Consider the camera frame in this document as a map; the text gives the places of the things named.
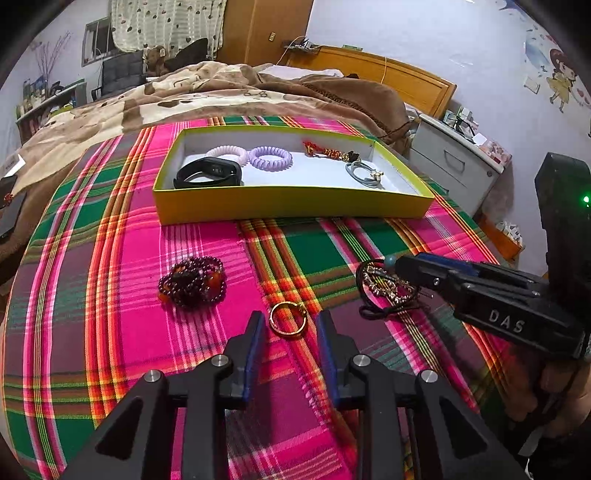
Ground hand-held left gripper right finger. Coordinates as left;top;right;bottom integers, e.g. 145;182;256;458
316;310;527;480

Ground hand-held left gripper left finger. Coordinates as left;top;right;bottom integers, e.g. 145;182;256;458
60;310;267;480

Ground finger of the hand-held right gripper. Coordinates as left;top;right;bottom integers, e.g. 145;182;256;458
418;253;550;289
394;255;541;301

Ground gold ring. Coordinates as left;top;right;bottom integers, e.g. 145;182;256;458
269;301;308;340

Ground beaded black hair tie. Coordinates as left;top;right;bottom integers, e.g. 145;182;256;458
356;258;420;305

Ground grey hair tie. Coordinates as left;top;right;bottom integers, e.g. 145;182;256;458
345;160;386;189

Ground yellow cardboard box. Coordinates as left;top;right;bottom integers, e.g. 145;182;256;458
152;124;435;226

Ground red gold bracelet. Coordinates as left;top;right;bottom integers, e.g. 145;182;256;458
302;141;361;163

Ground black smart band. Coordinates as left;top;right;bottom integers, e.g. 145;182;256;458
174;157;243;190

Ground purple spiral hair tie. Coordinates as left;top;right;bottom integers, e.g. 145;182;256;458
248;146;293;170

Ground pink spiral hair tie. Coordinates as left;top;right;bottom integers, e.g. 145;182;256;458
205;144;250;166

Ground person's right hand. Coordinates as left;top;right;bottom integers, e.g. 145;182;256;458
531;357;591;435

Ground orange box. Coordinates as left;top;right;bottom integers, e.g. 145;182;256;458
480;217;525;259

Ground white nightstand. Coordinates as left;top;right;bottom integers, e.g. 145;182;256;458
409;113;513;217

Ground pink green plaid cloth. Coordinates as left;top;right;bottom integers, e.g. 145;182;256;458
0;115;513;480

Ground wooden bed headboard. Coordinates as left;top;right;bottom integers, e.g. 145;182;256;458
284;45;458;120

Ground white pillow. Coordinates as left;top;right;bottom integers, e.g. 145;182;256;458
259;65;345;79

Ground brown patterned blanket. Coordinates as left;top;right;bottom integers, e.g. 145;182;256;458
0;61;411;287

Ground black phone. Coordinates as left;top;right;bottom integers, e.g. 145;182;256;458
0;175;28;241

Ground wooden wardrobe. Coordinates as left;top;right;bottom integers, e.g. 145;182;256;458
216;0;315;68

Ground white card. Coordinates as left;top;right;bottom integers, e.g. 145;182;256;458
0;154;26;178

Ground black cushion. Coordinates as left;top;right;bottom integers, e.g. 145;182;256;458
164;38;209;72

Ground brown teddy bear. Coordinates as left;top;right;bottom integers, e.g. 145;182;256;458
143;45;168;77

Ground dark office chair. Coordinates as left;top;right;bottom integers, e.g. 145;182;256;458
92;50;146;100

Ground white desk shelf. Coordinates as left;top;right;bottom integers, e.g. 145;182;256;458
16;78;88;139

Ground heart print curtain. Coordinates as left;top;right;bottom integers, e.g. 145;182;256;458
109;0;228;52

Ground window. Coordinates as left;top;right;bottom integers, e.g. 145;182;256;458
82;18;116;65

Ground decorative purple branches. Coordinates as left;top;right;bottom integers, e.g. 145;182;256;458
34;31;72;79

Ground thin black elastic hair tie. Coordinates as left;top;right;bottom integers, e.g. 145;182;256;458
359;295;429;321

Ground dark red bead bracelet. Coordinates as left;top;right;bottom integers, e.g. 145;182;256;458
158;256;228;309

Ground cartoon wall sticker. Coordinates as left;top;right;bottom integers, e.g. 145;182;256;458
522;18;591;116

